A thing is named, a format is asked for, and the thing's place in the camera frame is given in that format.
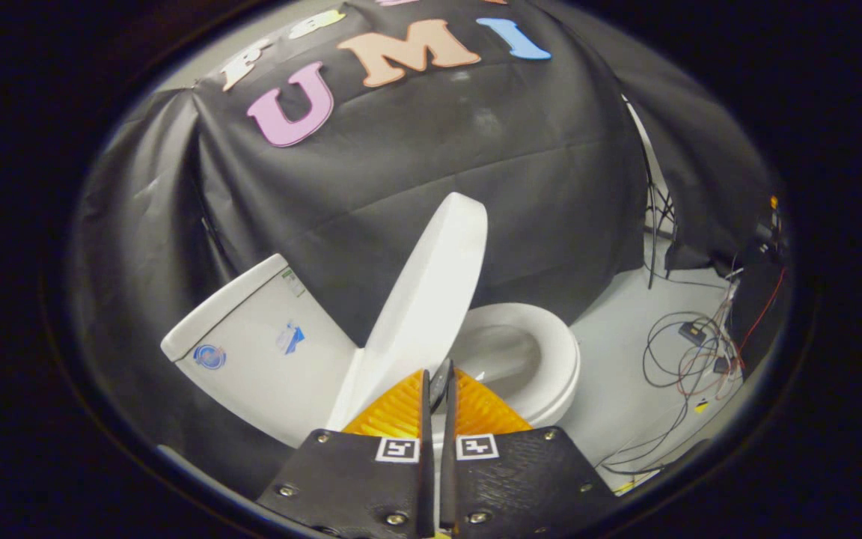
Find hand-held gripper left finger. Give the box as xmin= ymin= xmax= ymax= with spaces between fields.
xmin=257 ymin=368 xmax=435 ymax=539

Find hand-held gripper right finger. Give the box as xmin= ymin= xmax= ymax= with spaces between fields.
xmin=438 ymin=367 xmax=620 ymax=539

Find dark grey lid pull tab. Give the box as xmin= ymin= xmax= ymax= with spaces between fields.
xmin=430 ymin=358 xmax=453 ymax=414

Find white toilet lid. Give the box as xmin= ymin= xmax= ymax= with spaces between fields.
xmin=324 ymin=192 xmax=489 ymax=435

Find white toilet tank cover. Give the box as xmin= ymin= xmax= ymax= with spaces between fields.
xmin=160 ymin=253 xmax=291 ymax=362

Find black light stand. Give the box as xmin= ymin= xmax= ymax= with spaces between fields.
xmin=624 ymin=97 xmax=680 ymax=289

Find black backdrop cloth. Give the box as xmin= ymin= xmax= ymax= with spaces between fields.
xmin=68 ymin=0 xmax=776 ymax=495

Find tangle of floor cables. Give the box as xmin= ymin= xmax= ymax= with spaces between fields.
xmin=596 ymin=269 xmax=746 ymax=480

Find red cable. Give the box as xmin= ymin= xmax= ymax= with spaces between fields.
xmin=738 ymin=266 xmax=788 ymax=360

